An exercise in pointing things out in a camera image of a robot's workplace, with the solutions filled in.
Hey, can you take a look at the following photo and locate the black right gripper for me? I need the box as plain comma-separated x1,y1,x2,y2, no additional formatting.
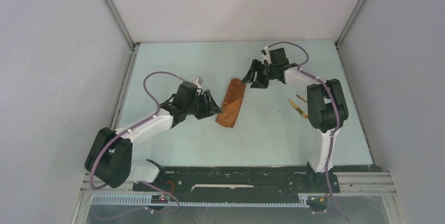
240,59,276,89

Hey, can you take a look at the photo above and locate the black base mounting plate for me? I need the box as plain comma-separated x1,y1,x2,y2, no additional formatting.
152,166,340,205

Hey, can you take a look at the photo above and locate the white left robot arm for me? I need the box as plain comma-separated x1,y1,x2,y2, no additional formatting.
84,81,221,191

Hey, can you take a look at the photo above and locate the gold fork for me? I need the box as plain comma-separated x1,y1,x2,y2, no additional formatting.
296,94,308,103

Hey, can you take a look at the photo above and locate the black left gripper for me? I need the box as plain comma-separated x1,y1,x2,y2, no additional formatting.
185,90,222,120

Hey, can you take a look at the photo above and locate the aluminium frame rail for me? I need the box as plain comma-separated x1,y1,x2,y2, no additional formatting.
72,165,407,223

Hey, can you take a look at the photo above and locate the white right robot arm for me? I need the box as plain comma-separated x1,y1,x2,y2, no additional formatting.
241,47,348,191

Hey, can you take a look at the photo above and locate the orange cloth napkin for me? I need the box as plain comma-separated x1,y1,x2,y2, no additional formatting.
216,78,246,128

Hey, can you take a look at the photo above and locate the gold knife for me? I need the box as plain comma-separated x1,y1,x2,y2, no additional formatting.
289,99,309,119

